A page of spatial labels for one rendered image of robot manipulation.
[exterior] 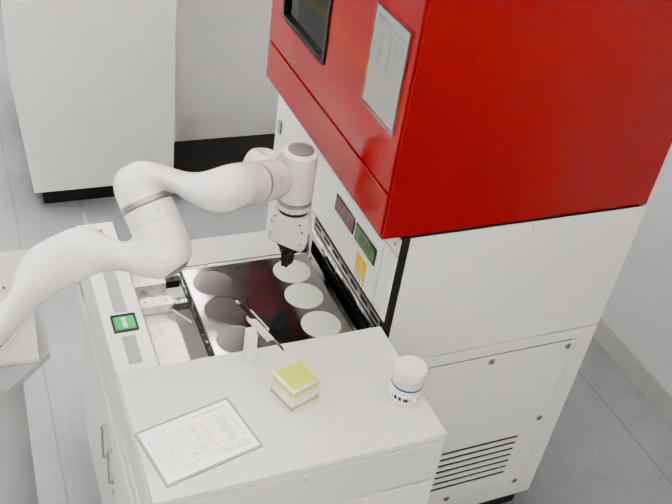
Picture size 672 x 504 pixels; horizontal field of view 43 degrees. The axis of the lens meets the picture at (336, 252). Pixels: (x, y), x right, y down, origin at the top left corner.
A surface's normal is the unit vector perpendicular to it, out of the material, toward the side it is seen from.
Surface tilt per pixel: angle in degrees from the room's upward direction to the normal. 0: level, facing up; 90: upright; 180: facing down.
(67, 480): 0
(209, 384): 0
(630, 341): 90
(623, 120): 90
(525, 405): 90
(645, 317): 90
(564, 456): 0
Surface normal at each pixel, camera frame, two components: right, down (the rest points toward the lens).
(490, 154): 0.37, 0.59
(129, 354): 0.13, -0.80
